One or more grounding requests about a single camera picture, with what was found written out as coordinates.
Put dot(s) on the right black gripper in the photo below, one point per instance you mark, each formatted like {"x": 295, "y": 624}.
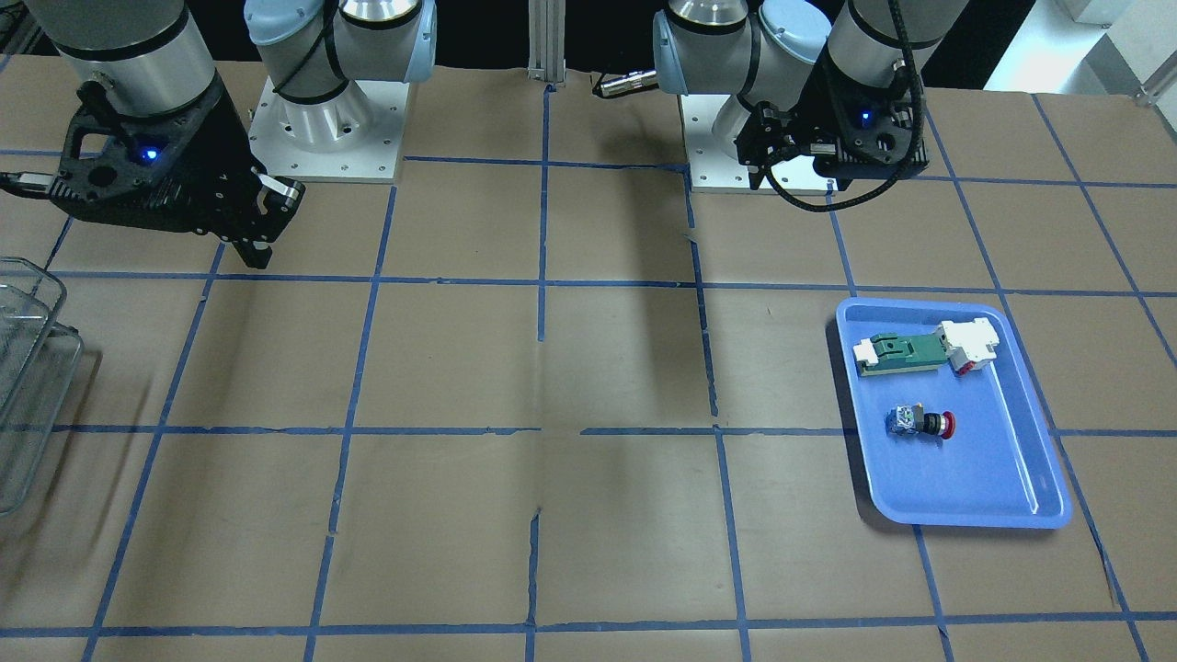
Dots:
{"x": 223, "y": 158}

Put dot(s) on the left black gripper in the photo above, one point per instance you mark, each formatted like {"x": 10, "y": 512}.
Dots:
{"x": 817, "y": 103}

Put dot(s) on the red emergency stop button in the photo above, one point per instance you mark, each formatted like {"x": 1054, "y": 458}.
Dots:
{"x": 912, "y": 420}

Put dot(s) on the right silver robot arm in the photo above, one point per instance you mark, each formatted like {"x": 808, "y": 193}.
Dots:
{"x": 151, "y": 56}

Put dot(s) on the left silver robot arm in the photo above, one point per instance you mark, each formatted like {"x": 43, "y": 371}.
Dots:
{"x": 782, "y": 96}

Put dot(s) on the green terminal block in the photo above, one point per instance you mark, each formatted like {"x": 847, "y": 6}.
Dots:
{"x": 894, "y": 353}

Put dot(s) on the white circuit breaker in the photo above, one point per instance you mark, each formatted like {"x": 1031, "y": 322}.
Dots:
{"x": 968, "y": 346}

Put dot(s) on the blue plastic tray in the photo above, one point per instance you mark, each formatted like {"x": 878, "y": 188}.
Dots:
{"x": 1000, "y": 469}

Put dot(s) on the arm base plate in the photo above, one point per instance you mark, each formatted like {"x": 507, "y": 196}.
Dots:
{"x": 723, "y": 157}
{"x": 354, "y": 138}

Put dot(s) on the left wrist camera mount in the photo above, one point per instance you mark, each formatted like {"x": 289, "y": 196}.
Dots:
{"x": 870, "y": 128}

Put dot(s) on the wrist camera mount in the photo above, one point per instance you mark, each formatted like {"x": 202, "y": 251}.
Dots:
{"x": 140, "y": 172}
{"x": 870, "y": 128}

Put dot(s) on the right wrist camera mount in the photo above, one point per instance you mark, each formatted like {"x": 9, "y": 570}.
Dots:
{"x": 140, "y": 172}

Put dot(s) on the wire mesh shelf basket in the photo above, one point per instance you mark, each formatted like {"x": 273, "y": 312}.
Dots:
{"x": 39, "y": 357}

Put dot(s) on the aluminium frame post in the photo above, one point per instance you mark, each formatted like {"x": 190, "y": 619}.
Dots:
{"x": 546, "y": 53}

